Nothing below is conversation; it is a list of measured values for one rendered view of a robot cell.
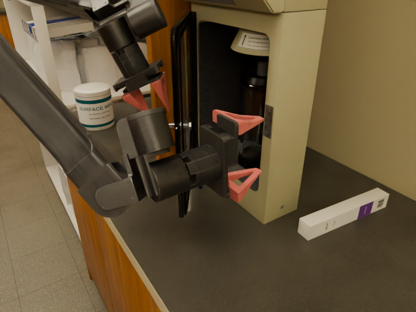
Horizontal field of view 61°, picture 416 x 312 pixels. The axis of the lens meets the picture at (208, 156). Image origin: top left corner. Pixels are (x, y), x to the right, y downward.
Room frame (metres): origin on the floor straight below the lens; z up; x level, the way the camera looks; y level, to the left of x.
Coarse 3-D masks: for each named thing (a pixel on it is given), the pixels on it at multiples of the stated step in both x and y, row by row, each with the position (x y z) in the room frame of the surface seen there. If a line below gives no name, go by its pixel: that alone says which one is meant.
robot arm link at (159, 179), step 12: (144, 156) 0.42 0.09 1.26; (144, 168) 0.42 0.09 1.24; (156, 168) 0.41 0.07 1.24; (168, 168) 0.41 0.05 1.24; (180, 168) 0.42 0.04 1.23; (144, 180) 0.41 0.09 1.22; (156, 180) 0.40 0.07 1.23; (168, 180) 0.40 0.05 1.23; (180, 180) 0.41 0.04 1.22; (156, 192) 0.40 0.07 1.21; (168, 192) 0.40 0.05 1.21; (180, 192) 0.41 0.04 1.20
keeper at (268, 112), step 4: (268, 108) 0.67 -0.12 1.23; (272, 108) 0.66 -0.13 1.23; (268, 112) 0.67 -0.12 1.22; (272, 112) 0.66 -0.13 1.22; (268, 116) 0.67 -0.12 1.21; (264, 120) 0.68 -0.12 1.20; (268, 120) 0.67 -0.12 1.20; (264, 124) 0.68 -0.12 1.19; (268, 124) 0.67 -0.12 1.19; (264, 128) 0.68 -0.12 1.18; (268, 128) 0.67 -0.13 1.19; (264, 132) 0.67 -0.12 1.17; (268, 132) 0.67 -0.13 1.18; (268, 136) 0.66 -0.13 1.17
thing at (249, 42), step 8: (240, 32) 0.81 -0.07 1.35; (248, 32) 0.78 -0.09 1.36; (256, 32) 0.77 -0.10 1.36; (240, 40) 0.79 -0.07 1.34; (248, 40) 0.77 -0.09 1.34; (256, 40) 0.76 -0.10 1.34; (264, 40) 0.76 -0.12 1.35; (232, 48) 0.81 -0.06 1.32; (240, 48) 0.78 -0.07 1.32; (248, 48) 0.76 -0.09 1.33; (256, 48) 0.75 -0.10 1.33; (264, 48) 0.75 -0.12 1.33
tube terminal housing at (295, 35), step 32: (288, 0) 0.66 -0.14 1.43; (320, 0) 0.70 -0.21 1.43; (288, 32) 0.67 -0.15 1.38; (320, 32) 0.71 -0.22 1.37; (288, 64) 0.67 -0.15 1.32; (288, 96) 0.68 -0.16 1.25; (288, 128) 0.68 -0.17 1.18; (288, 160) 0.69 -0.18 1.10; (256, 192) 0.68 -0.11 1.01; (288, 192) 0.70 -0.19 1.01
